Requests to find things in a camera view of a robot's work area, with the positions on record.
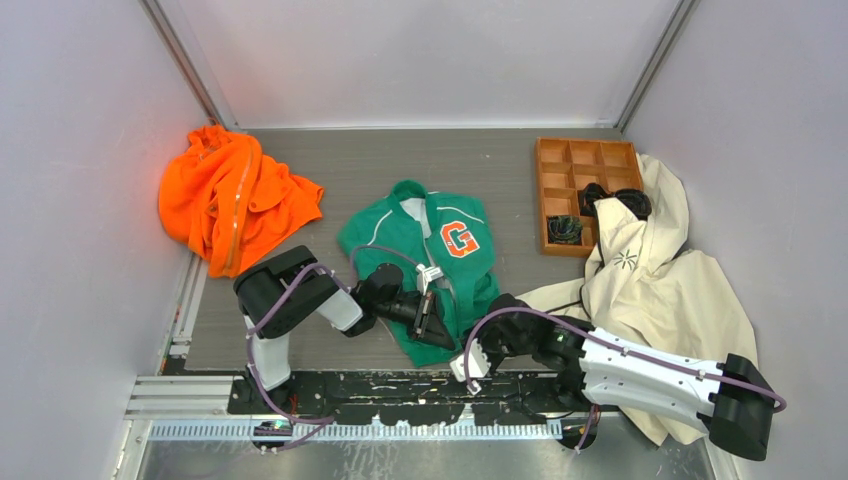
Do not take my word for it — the black coiled item in tray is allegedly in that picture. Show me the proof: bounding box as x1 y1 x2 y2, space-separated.
578 183 653 220

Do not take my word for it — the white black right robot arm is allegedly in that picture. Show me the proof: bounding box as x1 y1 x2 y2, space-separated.
450 294 786 461

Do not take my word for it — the orange jacket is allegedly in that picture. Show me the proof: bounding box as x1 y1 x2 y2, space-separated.
158 125 325 278

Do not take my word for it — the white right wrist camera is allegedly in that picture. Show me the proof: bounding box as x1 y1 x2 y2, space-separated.
449 343 492 396

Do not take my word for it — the aluminium slotted rail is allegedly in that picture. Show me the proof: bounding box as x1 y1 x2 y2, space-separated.
149 419 562 442

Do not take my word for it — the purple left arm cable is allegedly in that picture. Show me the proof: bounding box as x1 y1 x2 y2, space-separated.
245 245 425 455

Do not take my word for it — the orange compartment tray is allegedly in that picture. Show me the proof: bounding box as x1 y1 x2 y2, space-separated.
535 137 643 258

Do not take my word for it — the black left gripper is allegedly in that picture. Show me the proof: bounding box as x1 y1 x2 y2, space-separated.
376 291 455 352

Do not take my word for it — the cream beige jacket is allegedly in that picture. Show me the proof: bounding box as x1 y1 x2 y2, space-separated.
516 153 760 446

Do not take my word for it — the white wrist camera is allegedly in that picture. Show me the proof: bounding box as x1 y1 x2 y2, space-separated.
449 343 492 396
415 264 444 294

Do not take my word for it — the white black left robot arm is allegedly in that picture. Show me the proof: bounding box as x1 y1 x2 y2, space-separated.
233 246 456 413

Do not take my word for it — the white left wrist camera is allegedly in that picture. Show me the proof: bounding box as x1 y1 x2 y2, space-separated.
415 264 444 294

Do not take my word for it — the dark patterned rolled cloth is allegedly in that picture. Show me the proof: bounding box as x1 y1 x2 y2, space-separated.
546 215 583 245

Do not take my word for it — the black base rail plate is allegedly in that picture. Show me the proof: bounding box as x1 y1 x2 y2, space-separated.
269 370 589 426

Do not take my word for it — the green varsity jacket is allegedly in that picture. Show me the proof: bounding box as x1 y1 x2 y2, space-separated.
337 180 500 367

